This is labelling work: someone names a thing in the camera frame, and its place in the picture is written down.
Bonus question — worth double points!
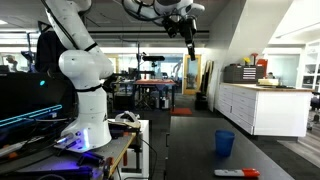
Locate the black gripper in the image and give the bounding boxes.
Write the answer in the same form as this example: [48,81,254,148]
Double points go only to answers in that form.
[179,15,198,62]

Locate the white marker red cap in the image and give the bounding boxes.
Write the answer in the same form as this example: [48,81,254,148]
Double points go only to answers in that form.
[213,167,261,178]

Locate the blue plastic cup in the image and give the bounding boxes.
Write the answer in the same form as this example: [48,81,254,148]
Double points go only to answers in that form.
[214,129,236,158]

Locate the leaning wooden boards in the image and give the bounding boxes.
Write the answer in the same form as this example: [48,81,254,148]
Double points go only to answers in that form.
[199,59,215,101]

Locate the red top work table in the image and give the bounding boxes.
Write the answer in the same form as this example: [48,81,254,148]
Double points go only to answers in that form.
[133,78,177,113]

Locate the grey tool chest white labels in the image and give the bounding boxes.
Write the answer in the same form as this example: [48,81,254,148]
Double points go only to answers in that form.
[222,64,267,85]

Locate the red floor mat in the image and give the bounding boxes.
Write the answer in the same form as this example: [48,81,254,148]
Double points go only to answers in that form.
[169,107,194,117]

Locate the red object on chest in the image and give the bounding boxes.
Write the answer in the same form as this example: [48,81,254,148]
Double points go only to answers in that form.
[255,58,269,78]

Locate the cream box stack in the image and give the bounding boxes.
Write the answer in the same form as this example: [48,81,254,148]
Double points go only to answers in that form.
[257,78,280,88]

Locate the white VR headset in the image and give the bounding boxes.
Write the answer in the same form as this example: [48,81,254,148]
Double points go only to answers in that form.
[114,110,142,129]

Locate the white drawer cabinet wooden top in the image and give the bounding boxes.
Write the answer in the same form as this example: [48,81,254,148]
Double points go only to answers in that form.
[214,82,314,138]

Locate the white open shelf unit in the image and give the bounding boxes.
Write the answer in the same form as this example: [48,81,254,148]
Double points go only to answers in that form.
[300,39,320,92]

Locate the metal breadboard table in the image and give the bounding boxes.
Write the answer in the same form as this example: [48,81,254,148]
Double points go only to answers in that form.
[0,132,138,180]

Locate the black office chair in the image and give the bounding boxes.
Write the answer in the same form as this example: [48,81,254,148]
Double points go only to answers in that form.
[307,89,320,132]

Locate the black hanging jacket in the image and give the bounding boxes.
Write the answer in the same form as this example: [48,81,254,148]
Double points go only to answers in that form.
[34,29,69,76]

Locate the black computer monitor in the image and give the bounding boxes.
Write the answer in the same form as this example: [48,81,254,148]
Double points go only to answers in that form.
[0,71,77,143]

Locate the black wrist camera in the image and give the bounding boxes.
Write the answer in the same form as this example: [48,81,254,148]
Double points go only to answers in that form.
[162,16,182,39]

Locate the black camera stand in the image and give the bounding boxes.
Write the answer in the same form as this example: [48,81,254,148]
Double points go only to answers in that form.
[135,42,167,81]

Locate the white pedestal cabinet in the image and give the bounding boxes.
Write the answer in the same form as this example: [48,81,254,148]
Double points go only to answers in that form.
[117,119,151,180]

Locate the orange handled clamp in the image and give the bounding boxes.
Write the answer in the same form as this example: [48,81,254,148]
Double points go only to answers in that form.
[121,150,130,168]
[103,156,114,180]

